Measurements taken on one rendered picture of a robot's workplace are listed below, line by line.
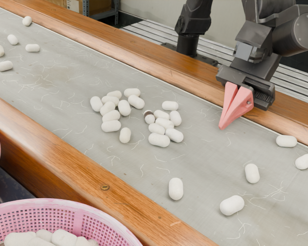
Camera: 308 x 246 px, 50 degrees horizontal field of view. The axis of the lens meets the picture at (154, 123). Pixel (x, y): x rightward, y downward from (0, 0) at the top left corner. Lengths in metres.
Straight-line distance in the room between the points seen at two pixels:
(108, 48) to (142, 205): 0.51
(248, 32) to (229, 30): 2.20
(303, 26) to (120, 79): 0.37
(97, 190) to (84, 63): 0.42
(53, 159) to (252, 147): 0.33
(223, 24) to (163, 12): 0.57
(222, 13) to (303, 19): 2.18
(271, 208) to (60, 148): 0.31
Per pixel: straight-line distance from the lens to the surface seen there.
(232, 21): 2.71
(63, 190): 0.46
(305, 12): 0.58
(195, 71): 0.74
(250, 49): 0.53
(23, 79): 0.73
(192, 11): 0.93
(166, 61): 0.77
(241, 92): 0.57
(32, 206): 0.42
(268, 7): 0.64
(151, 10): 3.10
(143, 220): 0.40
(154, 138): 0.53
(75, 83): 0.71
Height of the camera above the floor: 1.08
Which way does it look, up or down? 35 degrees down
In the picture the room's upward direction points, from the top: 7 degrees clockwise
